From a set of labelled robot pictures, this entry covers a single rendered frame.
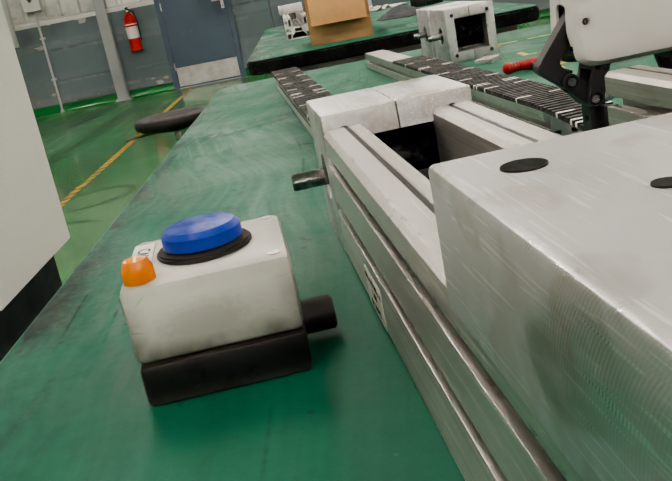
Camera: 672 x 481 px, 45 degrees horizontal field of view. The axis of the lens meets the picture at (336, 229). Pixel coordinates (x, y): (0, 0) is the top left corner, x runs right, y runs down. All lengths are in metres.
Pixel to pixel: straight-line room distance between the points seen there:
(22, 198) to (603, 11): 0.46
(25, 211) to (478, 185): 0.55
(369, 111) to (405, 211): 0.22
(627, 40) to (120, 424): 0.43
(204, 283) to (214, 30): 11.15
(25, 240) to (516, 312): 0.56
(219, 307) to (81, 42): 11.50
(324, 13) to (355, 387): 2.31
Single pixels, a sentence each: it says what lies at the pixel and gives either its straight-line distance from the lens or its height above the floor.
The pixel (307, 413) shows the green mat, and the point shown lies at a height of 0.78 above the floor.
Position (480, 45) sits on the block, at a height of 0.80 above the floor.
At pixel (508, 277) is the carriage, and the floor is 0.89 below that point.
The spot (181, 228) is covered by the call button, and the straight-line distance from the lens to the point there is 0.41.
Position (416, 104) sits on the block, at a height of 0.87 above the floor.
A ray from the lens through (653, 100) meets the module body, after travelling 0.52.
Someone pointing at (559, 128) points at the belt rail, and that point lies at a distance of 0.79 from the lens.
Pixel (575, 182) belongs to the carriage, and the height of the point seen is 0.90.
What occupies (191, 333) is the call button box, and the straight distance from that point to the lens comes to 0.39.
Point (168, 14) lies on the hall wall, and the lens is 11.58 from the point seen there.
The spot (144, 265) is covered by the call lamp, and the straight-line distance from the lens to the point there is 0.38.
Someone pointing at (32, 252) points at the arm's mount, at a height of 0.80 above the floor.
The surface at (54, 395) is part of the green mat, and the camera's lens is 0.45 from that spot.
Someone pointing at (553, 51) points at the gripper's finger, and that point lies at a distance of 0.62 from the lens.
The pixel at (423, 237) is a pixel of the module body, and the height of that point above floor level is 0.86.
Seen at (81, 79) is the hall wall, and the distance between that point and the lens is 11.90.
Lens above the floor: 0.95
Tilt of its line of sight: 16 degrees down
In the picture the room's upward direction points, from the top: 11 degrees counter-clockwise
